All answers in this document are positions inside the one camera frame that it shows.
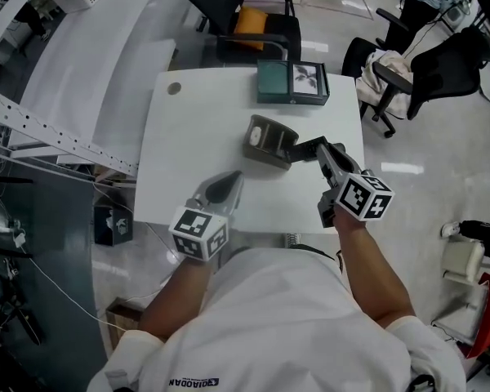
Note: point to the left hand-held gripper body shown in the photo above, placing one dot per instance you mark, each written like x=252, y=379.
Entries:
x=198, y=231

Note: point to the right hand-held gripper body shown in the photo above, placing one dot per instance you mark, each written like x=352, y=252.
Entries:
x=363, y=198

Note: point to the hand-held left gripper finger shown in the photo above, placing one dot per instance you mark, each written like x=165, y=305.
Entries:
x=230, y=200
x=212, y=189

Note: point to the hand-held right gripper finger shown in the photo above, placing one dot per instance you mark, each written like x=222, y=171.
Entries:
x=328, y=163
x=345, y=159

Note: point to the brown compartment organizer box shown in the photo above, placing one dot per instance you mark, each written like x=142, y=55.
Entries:
x=265, y=158

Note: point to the person's left forearm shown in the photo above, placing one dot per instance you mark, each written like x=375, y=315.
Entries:
x=175, y=300

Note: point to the person's right forearm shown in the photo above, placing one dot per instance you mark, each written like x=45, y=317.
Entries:
x=371, y=276

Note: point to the black cardboard box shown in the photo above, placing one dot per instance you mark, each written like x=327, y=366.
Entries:
x=113, y=227

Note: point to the dark green picture box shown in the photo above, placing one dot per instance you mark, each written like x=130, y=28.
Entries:
x=271, y=80

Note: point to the white table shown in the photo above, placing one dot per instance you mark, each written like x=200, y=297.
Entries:
x=196, y=157

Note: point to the person's right leg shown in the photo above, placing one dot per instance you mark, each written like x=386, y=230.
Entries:
x=316, y=250

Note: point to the person's right shoe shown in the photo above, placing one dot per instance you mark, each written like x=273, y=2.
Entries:
x=293, y=239

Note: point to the beige cloth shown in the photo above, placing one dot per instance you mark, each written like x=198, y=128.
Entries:
x=386, y=61

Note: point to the cream plastic container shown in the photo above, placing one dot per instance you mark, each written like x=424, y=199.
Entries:
x=463, y=259

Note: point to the wooden pallet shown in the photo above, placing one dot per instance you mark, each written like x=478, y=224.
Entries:
x=122, y=321

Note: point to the person's white shirt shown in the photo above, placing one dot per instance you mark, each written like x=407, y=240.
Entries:
x=277, y=321

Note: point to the black swivel office chair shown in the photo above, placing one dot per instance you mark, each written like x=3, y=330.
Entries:
x=445, y=68

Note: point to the orange cushion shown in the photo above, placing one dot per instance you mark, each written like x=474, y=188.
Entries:
x=251, y=27

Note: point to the white metal shelving rack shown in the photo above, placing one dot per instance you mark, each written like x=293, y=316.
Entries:
x=85, y=68

